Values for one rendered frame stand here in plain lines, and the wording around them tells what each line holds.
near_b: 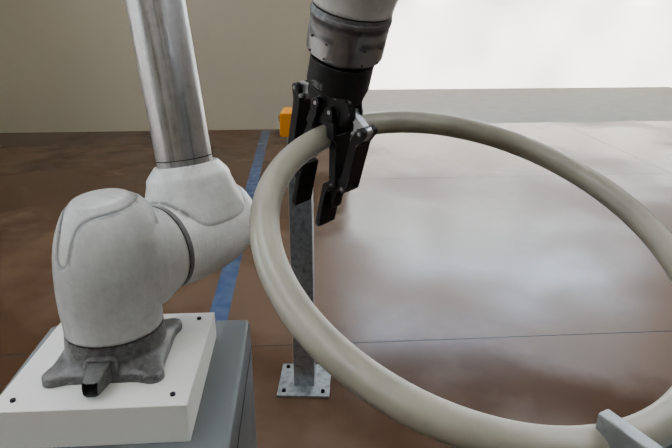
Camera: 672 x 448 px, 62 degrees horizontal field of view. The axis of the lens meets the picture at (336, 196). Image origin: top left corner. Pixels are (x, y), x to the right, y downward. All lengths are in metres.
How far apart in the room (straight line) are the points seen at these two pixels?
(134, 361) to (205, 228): 0.24
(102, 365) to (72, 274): 0.15
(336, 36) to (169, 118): 0.47
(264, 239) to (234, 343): 0.61
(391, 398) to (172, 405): 0.50
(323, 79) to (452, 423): 0.38
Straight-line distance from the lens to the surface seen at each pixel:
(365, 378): 0.45
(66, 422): 0.95
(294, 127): 0.74
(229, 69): 6.76
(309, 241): 1.99
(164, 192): 1.01
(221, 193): 1.02
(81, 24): 7.10
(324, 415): 2.19
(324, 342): 0.46
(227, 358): 1.08
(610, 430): 0.49
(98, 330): 0.93
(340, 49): 0.61
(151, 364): 0.95
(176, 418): 0.90
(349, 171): 0.68
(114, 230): 0.88
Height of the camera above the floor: 1.41
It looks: 19 degrees down
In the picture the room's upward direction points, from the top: straight up
